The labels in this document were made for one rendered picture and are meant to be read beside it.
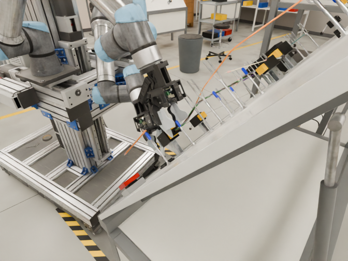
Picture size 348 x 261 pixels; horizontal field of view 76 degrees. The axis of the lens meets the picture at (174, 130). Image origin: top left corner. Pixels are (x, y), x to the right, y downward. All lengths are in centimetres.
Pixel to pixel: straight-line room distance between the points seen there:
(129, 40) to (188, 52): 357
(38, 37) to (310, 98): 116
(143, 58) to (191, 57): 361
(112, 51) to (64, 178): 151
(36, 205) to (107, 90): 149
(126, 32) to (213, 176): 73
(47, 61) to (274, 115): 116
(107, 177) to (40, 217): 60
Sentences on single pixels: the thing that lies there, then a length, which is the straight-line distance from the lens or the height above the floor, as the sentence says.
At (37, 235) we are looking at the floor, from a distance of 206.
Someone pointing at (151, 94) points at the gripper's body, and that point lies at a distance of 62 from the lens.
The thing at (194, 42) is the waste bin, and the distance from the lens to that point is 412.
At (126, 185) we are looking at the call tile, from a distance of 60.
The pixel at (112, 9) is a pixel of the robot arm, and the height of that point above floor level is 148.
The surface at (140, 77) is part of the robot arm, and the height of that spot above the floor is 125.
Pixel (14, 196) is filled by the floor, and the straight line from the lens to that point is 242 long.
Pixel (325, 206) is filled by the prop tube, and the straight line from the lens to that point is 43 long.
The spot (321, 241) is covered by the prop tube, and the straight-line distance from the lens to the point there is 49.
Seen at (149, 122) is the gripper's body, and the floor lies 115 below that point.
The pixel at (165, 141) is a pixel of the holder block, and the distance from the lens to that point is 70.
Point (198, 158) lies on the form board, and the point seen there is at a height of 140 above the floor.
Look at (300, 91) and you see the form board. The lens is 18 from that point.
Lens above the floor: 158
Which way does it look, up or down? 36 degrees down
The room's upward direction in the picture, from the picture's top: straight up
